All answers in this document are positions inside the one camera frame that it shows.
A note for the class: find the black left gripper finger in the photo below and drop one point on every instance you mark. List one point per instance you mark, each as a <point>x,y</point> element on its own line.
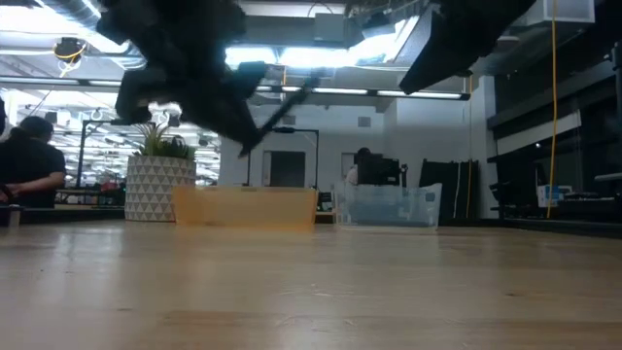
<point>233,121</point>

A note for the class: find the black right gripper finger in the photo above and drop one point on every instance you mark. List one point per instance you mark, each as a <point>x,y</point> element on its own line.
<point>437,58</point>

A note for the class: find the black pen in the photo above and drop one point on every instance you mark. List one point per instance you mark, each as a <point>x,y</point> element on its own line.
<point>286,104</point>

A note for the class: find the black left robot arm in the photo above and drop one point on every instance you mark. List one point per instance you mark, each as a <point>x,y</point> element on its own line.
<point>170,29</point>

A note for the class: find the long ceiling light strip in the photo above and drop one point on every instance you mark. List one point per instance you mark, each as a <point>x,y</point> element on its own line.
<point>418,93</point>

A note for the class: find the green succulent plant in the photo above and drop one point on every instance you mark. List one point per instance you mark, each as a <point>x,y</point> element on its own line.
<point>160,146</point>

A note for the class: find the orange translucent plastic bin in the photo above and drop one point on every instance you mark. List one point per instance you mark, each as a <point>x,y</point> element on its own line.
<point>243,206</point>

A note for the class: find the white triangle-patterned plant pot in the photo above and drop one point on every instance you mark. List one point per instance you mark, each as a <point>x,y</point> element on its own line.
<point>155,189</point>

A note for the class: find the grey ceiling box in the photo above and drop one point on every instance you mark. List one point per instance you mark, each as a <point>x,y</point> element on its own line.
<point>330,29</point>

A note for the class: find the black monitor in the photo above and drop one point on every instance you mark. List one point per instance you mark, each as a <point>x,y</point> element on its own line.
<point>384,170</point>

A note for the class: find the person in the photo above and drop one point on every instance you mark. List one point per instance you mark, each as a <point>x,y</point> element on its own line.
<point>352,175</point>
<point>29,160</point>

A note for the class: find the black upright panels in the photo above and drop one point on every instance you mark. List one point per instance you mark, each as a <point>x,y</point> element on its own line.
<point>437,189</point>

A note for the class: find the dark shelving unit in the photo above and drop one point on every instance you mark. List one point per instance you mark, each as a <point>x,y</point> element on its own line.
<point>515,185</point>

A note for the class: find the clear plastic bin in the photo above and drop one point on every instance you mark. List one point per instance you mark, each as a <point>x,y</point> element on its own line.
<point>389,206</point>

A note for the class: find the wooden table with dark edge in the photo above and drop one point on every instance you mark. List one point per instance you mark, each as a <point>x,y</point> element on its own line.
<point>73,215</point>

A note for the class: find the blue and white box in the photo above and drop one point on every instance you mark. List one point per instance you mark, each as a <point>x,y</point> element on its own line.
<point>554,194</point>

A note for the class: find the black gantry frame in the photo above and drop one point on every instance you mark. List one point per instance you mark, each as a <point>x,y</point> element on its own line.
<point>97,122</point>
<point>291,130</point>

